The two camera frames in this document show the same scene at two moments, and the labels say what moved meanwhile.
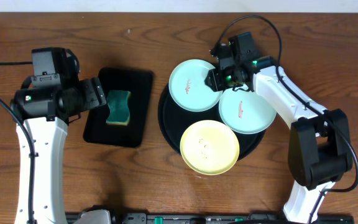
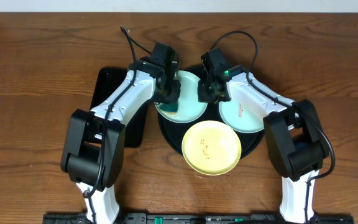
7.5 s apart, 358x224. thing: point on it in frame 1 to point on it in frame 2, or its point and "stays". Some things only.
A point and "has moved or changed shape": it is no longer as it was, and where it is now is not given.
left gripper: x=96 y=93 to x=176 y=96
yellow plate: x=210 y=147 stays
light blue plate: x=245 y=112 stays
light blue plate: x=188 y=88 has moved or changed shape
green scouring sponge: x=119 y=113 has moved or changed shape
